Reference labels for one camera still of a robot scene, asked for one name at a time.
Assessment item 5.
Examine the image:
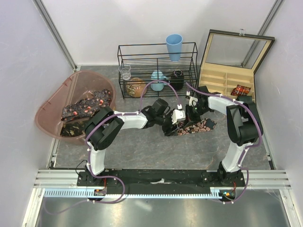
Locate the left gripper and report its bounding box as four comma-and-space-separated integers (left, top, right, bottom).
156, 109, 179, 137

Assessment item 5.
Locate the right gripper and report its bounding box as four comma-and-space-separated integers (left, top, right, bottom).
183, 104, 211, 129

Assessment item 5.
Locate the black floral rose tie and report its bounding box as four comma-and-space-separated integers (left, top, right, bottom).
177, 118, 217, 136

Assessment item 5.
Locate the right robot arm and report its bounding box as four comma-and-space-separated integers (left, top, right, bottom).
186, 84, 263, 186

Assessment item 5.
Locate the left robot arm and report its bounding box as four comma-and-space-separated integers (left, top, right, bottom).
85, 98, 186, 186

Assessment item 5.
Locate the black cup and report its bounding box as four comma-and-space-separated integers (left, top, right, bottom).
170, 69, 184, 91

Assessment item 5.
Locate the brown ceramic bowl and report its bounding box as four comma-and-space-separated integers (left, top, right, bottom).
126, 78, 146, 97

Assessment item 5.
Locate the light blue mug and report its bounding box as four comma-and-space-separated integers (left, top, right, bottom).
151, 70, 169, 92

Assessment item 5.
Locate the rolled red patterned tie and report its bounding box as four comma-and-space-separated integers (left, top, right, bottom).
231, 85, 251, 96

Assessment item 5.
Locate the rolled dark green tie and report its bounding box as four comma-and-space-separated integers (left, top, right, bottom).
236, 96, 253, 103

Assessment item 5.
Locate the wooden tie storage box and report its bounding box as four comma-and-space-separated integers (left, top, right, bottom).
198, 29, 276, 101

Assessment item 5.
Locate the clear drinking glass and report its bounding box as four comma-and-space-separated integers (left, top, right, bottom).
118, 64, 131, 80

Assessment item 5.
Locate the dark floral tie in basket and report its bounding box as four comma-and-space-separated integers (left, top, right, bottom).
61, 89, 112, 122

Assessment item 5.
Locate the tall blue plastic cup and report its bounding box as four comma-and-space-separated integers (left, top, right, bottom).
166, 34, 183, 61

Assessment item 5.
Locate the brown paisley tie in basket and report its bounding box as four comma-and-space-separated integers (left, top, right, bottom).
60, 122, 85, 137

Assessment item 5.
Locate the pink plastic basket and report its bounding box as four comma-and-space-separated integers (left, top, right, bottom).
35, 70, 117, 145

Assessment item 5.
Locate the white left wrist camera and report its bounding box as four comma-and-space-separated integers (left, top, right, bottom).
171, 104, 186, 124

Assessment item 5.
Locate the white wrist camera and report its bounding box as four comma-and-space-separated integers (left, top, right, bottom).
186, 91, 198, 107
171, 104, 186, 124

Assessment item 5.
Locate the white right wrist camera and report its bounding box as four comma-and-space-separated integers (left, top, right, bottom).
186, 91, 198, 107

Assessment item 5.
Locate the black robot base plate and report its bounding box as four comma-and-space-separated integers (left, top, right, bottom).
77, 169, 245, 194

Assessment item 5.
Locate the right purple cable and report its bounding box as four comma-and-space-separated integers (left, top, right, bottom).
186, 82, 263, 205

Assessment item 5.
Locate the purple cable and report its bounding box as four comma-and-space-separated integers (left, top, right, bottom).
44, 80, 183, 215
186, 82, 263, 205

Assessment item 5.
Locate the black wire rack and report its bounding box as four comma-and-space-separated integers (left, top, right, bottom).
117, 42, 198, 99

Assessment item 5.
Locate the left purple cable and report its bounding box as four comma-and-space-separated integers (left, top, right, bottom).
44, 80, 183, 215

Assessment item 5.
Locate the grey slotted cable duct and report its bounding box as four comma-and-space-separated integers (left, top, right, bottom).
44, 188, 235, 199

